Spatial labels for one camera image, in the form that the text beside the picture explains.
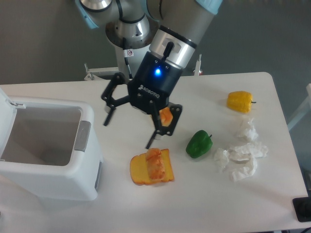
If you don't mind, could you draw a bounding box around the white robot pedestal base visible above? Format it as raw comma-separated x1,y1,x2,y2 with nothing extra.
84,13,204,81

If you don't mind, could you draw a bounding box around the white plastic trash can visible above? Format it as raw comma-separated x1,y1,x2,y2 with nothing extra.
0,92,103,200

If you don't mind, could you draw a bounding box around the white furniture edge right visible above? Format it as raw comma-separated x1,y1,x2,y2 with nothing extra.
287,84,311,131

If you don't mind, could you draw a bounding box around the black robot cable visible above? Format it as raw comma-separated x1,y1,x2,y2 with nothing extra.
122,37,134,79

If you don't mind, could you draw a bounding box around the yellow bell pepper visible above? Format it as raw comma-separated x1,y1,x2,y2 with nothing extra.
226,91,256,113

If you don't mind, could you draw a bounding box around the black device at edge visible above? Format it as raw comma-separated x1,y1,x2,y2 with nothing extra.
292,197,311,222

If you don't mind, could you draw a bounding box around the crumpled white tissue upper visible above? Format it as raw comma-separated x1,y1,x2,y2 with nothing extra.
237,118,259,142

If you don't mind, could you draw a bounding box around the yellow toast slice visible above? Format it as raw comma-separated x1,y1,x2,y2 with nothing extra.
130,148,174,185

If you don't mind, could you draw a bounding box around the crumpled white tissue small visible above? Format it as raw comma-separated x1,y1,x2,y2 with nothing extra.
213,148,229,170

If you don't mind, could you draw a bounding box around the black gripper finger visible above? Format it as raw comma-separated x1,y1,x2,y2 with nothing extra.
145,103,182,149
101,72,130,126

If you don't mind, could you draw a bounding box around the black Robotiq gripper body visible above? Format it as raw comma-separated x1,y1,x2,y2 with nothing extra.
127,52,182,114

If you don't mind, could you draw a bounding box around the braided round bread roll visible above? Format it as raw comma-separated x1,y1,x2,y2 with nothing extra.
159,107,173,127

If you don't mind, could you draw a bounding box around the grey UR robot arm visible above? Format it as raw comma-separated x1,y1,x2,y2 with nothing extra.
75,0,221,137

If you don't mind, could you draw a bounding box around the green bell pepper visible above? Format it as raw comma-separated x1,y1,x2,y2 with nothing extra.
186,130,213,158

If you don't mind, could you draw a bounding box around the crumpled white tissue large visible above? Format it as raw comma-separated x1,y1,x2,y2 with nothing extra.
229,141,269,182

